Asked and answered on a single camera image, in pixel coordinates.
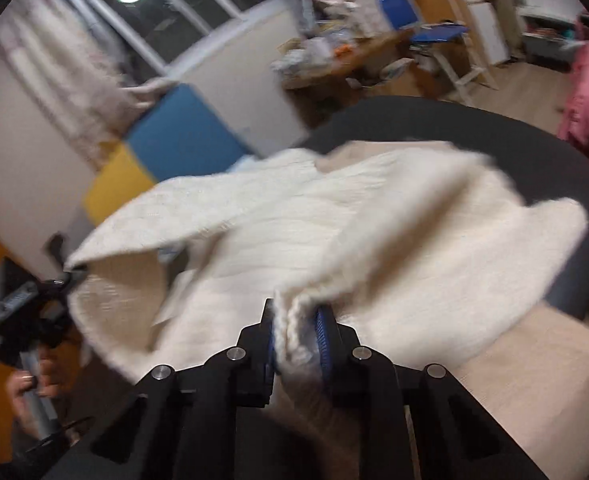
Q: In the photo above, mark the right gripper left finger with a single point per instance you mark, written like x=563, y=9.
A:
x=245, y=372

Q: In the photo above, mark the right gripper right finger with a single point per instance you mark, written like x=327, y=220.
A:
x=353, y=375

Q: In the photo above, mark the white knitted sweater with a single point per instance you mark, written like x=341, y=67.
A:
x=427, y=251

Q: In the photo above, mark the blue folding chair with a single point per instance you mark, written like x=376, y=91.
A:
x=427, y=38

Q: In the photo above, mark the person's left hand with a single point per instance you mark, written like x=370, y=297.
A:
x=47, y=383

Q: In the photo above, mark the grey yellow blue headboard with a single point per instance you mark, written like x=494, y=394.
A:
x=181, y=136

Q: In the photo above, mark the dark round table mat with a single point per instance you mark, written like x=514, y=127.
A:
x=542, y=166

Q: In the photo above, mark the floral window curtain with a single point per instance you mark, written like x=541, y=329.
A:
x=74, y=71

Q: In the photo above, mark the cluttered wooden desk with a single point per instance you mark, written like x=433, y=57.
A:
x=367, y=56

